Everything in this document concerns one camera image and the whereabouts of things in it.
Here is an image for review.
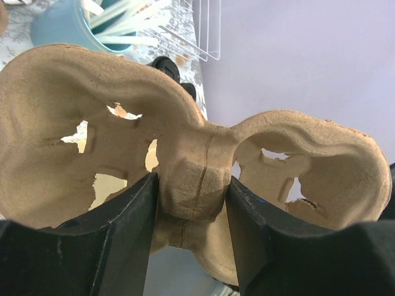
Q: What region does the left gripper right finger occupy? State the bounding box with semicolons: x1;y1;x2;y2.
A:
227;179;394;295

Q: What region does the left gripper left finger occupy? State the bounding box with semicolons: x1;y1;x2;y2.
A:
1;173;159;295

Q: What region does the brown cardboard cup carrier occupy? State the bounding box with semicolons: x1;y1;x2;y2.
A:
1;44;392;285

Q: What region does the black coffee cup lid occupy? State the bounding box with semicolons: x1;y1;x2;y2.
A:
148;56;180;83

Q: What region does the brown paper bag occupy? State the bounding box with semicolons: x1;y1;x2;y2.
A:
78;136;159;210

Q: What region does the stack of black lids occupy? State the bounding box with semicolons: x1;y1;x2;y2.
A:
180;83;197;101

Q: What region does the blue straw holder cup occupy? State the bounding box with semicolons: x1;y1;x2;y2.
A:
30;0;132;54

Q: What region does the white wire dish rack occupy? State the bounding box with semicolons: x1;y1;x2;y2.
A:
138;0;222;62

